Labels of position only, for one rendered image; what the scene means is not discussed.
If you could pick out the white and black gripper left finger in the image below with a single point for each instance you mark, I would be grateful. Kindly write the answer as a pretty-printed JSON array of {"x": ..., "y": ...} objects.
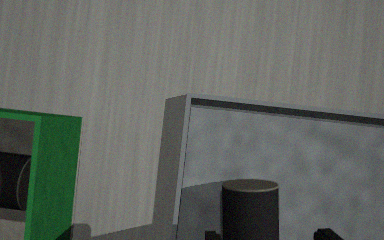
[{"x": 211, "y": 235}]

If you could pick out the grey square tray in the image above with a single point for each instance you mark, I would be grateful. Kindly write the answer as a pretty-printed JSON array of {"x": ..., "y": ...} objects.
[{"x": 329, "y": 164}]

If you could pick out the green open box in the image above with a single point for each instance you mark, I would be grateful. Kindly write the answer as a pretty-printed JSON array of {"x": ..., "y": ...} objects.
[{"x": 53, "y": 173}]

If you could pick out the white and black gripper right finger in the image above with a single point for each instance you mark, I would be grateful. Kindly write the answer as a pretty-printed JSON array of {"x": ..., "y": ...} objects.
[{"x": 326, "y": 234}]

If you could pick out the black battery with yellow band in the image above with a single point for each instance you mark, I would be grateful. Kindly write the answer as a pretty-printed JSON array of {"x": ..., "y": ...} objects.
[
  {"x": 250, "y": 209},
  {"x": 14, "y": 180}
]

